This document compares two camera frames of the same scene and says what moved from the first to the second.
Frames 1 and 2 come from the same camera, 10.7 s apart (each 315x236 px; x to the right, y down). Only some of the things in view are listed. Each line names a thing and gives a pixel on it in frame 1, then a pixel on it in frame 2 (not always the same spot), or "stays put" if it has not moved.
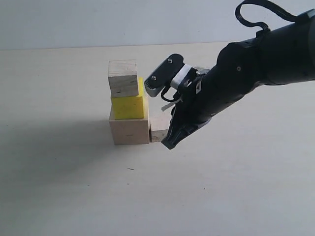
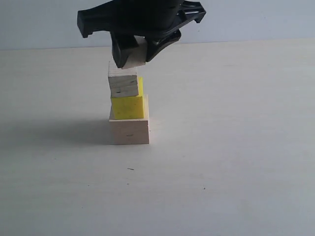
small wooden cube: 159,125 to 137,55
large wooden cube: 135,131 stays put
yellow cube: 129,107 stays put
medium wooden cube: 122,77 stays put
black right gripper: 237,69 to 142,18
